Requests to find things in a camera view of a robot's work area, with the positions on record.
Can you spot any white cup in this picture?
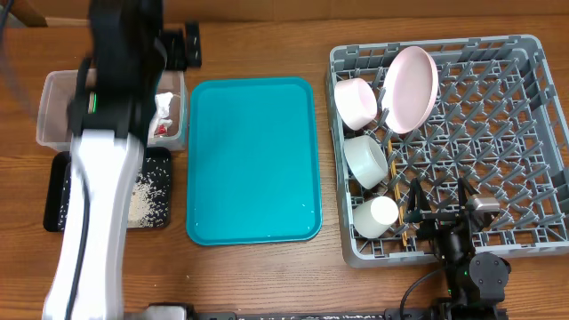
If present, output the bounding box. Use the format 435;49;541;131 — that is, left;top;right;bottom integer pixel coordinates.
353;196;398;239

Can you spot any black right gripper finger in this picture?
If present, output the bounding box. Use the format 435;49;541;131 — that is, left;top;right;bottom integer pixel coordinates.
406;178;430;218
457;178;478;207

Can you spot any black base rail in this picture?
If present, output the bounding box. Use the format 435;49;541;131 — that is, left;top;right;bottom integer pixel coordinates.
124;303;508;320

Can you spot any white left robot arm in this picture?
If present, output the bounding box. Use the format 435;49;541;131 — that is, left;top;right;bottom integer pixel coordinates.
42;1;168;319

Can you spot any large pink plate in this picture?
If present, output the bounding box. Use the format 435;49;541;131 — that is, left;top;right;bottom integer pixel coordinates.
381;46;439;134

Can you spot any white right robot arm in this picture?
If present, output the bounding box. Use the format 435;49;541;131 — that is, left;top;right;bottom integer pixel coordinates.
398;178;511;319

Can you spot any teal serving tray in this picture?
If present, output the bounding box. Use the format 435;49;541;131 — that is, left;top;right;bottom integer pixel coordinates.
186;77;323;246

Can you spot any black tray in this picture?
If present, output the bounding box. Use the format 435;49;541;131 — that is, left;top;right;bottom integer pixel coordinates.
43;148;172;232

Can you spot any white napkin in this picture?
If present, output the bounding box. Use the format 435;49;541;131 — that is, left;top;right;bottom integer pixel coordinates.
148;92;174;138

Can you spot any wooden chopstick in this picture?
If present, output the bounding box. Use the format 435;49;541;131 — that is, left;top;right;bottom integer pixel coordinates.
390;160;407;249
388;140;404;226

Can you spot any clear plastic waste bin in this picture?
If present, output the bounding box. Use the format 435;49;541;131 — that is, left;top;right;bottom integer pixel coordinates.
36;70;188;151

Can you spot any grey dishwasher rack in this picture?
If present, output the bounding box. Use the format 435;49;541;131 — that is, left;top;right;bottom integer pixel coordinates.
328;35;568;268

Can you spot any grey bowl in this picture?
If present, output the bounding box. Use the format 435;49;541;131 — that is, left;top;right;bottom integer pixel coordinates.
344;135;389;189

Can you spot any small pink bowl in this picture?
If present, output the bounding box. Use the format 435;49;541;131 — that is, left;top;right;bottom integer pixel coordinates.
333;78;377;131

